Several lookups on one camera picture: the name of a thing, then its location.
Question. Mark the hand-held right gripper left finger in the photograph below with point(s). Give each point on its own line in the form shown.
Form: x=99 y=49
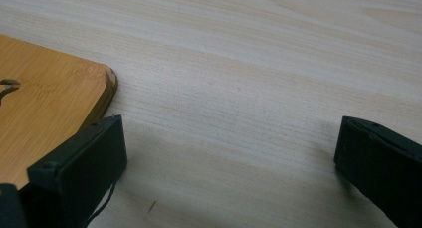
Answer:
x=76 y=168

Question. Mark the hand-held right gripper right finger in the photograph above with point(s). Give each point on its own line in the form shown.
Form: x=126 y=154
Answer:
x=381 y=161

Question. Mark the wooden board with cutouts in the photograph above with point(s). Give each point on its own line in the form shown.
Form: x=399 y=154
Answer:
x=49 y=98

